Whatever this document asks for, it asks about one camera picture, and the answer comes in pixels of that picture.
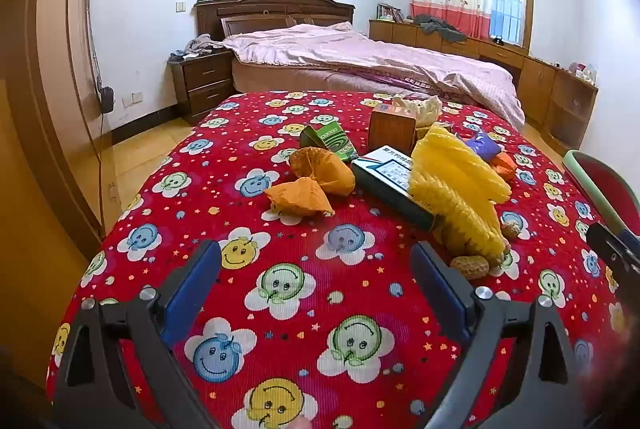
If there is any white tissue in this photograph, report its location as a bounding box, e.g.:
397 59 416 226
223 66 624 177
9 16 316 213
391 95 443 128

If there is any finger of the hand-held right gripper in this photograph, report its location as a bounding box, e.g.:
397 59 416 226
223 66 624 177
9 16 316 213
586 223 640 282

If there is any peanut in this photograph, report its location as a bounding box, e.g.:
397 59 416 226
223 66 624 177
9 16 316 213
450 255 490 280

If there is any green striped packet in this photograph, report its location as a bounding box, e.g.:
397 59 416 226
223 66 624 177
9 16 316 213
299 121 360 161

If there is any red bin with green rim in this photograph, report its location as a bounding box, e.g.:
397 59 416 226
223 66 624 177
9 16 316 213
562 149 640 240

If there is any wooden wardrobe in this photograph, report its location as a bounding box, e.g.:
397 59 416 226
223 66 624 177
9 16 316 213
0 0 117 260

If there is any small orange wrapper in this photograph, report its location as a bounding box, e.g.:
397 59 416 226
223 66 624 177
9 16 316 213
490 153 517 182

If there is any black charger cable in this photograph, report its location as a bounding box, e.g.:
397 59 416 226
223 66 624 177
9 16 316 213
86 0 110 230

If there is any crumpled pale cloth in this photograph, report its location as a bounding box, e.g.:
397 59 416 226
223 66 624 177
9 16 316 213
184 34 226 57

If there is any orange bow-shaped cloth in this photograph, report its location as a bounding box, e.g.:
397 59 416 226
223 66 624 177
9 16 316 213
289 147 357 198

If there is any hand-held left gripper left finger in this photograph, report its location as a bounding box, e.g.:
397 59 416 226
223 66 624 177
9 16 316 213
50 239 223 429

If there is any red smiley printed blanket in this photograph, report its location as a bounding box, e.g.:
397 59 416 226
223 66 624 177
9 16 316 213
45 90 636 429

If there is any yellow foam fruit net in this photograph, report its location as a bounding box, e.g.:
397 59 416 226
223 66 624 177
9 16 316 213
409 123 512 210
425 189 507 260

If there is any wooden corner shelf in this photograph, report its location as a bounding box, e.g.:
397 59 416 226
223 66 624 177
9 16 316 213
542 69 599 154

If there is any grey clothes pile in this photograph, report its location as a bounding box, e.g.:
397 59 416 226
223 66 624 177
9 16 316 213
411 14 468 44

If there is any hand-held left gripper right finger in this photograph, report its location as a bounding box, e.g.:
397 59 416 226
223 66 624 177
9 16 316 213
410 240 601 429

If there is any pink quilt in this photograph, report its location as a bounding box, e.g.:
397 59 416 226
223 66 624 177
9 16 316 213
222 21 526 130

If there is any row of books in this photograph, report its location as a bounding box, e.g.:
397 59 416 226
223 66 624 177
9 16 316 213
377 3 405 24

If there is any cardboard medicine box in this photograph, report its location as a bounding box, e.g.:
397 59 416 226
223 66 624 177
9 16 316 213
350 144 446 232

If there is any purple blue wrapper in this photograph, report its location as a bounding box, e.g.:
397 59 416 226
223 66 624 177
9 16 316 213
462 130 502 158

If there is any wooden bed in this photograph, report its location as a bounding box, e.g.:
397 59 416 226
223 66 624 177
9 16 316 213
194 0 526 110

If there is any dark wooden nightstand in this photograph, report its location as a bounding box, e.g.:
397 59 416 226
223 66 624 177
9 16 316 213
167 49 235 124

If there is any wooden desk cabinet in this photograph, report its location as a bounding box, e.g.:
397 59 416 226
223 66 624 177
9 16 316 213
369 19 556 120

